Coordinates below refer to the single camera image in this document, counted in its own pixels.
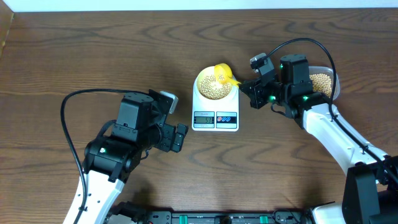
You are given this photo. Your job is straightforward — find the yellow plastic measuring scoop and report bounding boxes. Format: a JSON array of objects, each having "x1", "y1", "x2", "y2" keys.
[{"x1": 214, "y1": 63, "x2": 241, "y2": 87}]

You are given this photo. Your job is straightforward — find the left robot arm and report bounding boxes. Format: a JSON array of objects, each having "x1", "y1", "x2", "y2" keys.
[{"x1": 60, "y1": 90, "x2": 188, "y2": 223}]

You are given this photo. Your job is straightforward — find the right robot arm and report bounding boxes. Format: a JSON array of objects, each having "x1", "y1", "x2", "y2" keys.
[{"x1": 239, "y1": 53, "x2": 397, "y2": 223}]

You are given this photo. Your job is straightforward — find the white digital kitchen scale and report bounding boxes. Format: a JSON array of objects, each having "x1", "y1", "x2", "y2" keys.
[{"x1": 192, "y1": 87, "x2": 239, "y2": 132}]

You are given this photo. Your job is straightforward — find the soybeans in bowl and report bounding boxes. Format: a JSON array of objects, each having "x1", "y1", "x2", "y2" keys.
[{"x1": 198, "y1": 75, "x2": 233, "y2": 100}]

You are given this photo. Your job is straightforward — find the pale yellow plastic bowl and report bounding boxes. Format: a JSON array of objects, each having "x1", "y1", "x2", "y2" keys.
[{"x1": 193, "y1": 66, "x2": 236, "y2": 101}]

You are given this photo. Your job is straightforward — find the soybeans in container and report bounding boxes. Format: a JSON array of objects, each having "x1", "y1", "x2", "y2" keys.
[{"x1": 310, "y1": 73, "x2": 332, "y2": 97}]

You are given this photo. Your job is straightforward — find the clear plastic container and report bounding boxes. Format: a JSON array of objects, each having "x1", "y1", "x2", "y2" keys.
[{"x1": 309, "y1": 66, "x2": 340, "y2": 100}]

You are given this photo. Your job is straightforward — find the right black cable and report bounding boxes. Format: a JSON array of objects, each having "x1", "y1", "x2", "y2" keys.
[{"x1": 257, "y1": 37, "x2": 398, "y2": 184}]

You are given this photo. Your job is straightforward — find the black cable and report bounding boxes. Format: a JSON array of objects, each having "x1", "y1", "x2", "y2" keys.
[
  {"x1": 257, "y1": 37, "x2": 398, "y2": 184},
  {"x1": 59, "y1": 88, "x2": 150, "y2": 224}
]

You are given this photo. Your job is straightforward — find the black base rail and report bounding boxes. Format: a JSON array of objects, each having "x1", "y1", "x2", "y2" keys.
[{"x1": 105, "y1": 201, "x2": 340, "y2": 224}]

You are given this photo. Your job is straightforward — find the left black cable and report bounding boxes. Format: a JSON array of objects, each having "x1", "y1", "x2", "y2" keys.
[{"x1": 59, "y1": 88, "x2": 150, "y2": 224}]

